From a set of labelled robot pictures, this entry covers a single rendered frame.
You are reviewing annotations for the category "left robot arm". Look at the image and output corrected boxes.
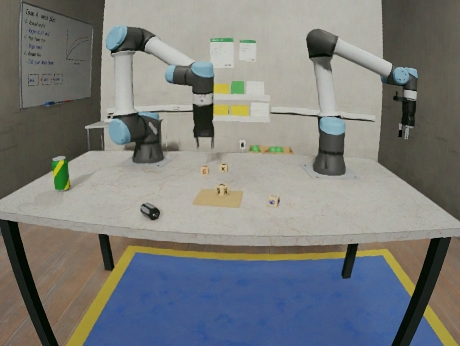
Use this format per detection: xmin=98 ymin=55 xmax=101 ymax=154
xmin=306 ymin=29 xmax=418 ymax=176

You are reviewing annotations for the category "green and yellow drink can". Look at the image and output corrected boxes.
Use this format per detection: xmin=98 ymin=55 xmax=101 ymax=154
xmin=52 ymin=156 xmax=71 ymax=192

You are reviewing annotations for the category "tan flat mat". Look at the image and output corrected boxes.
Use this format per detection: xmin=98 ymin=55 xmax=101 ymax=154
xmin=192 ymin=189 xmax=244 ymax=208

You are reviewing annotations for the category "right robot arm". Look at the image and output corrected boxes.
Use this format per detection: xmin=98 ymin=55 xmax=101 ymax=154
xmin=105 ymin=25 xmax=215 ymax=164

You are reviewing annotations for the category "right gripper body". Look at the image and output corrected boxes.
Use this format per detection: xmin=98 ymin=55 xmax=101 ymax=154
xmin=192 ymin=92 xmax=214 ymax=138

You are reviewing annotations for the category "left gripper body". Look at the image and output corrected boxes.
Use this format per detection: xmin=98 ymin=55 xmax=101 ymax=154
xmin=393 ymin=90 xmax=417 ymax=127

